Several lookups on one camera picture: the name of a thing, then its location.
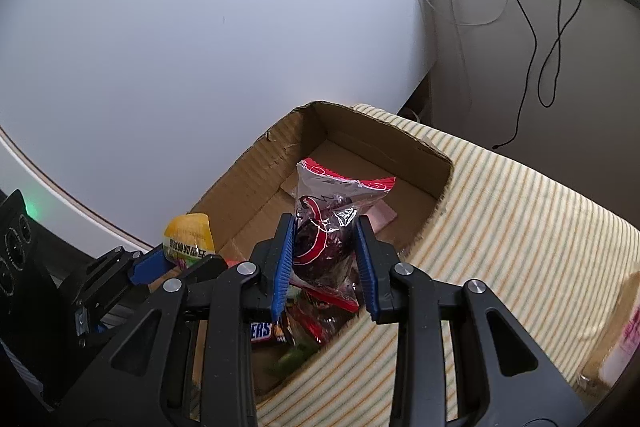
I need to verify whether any pink label bread packet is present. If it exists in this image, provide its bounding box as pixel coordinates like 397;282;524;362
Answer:
575;272;640;400

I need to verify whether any pink flat packet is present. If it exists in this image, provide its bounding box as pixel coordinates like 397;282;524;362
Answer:
372;202;399;229

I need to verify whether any brown cardboard box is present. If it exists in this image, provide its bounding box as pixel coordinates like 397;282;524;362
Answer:
187;101;455;408

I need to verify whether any clear red date packet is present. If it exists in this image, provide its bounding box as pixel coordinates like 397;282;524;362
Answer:
292;157;397;312
287;287;351;344

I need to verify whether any round yellow snack packet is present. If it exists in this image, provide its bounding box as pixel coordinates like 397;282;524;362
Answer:
164;213;217;268

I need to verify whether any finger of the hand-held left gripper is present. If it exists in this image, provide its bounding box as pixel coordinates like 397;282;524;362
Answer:
60;244;168;308
145;254;228;308

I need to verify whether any brown chocolate bar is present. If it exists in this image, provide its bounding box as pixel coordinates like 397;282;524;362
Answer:
247;312;296;348

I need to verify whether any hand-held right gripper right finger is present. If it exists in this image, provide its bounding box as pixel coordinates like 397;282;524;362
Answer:
354;217;588;427

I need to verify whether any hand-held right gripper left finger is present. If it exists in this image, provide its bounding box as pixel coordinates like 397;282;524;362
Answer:
50;213;297;427

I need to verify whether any green white candy packet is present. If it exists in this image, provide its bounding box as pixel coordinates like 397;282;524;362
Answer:
270;341;321;374

